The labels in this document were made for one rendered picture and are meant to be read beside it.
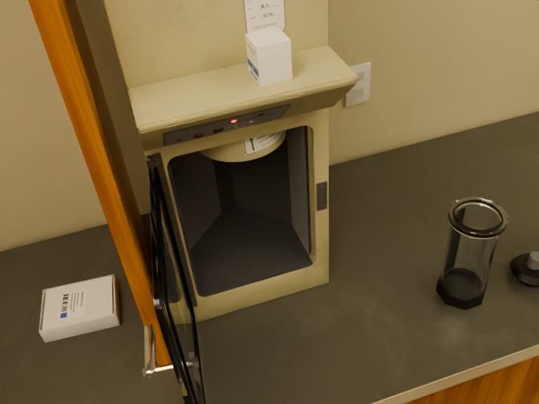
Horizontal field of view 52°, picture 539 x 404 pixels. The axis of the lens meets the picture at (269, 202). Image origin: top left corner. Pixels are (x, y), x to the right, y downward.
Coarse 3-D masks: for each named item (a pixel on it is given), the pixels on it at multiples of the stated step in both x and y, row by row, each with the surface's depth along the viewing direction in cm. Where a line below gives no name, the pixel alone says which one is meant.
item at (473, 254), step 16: (464, 208) 110; (480, 208) 110; (496, 208) 107; (464, 224) 104; (480, 224) 112; (496, 224) 108; (448, 240) 111; (464, 240) 106; (480, 240) 104; (496, 240) 106; (448, 256) 112; (464, 256) 108; (480, 256) 107; (448, 272) 114; (464, 272) 110; (480, 272) 110; (448, 288) 116; (464, 288) 113; (480, 288) 114
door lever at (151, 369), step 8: (144, 328) 86; (152, 328) 86; (144, 336) 85; (152, 336) 85; (144, 344) 84; (152, 344) 84; (144, 352) 83; (152, 352) 83; (144, 360) 82; (152, 360) 82; (144, 368) 81; (152, 368) 81; (160, 368) 81; (168, 368) 81; (144, 376) 81; (152, 376) 81
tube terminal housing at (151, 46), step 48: (144, 0) 75; (192, 0) 77; (240, 0) 79; (288, 0) 82; (144, 48) 79; (192, 48) 82; (240, 48) 84; (192, 144) 92; (240, 288) 117; (288, 288) 122
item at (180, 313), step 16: (160, 208) 87; (176, 272) 95; (176, 288) 90; (160, 304) 67; (176, 304) 85; (160, 320) 68; (176, 320) 81; (192, 336) 104; (176, 368) 74; (192, 384) 88
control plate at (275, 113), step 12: (276, 108) 82; (228, 120) 81; (240, 120) 83; (252, 120) 85; (264, 120) 88; (168, 132) 78; (180, 132) 80; (192, 132) 82; (204, 132) 84; (168, 144) 86
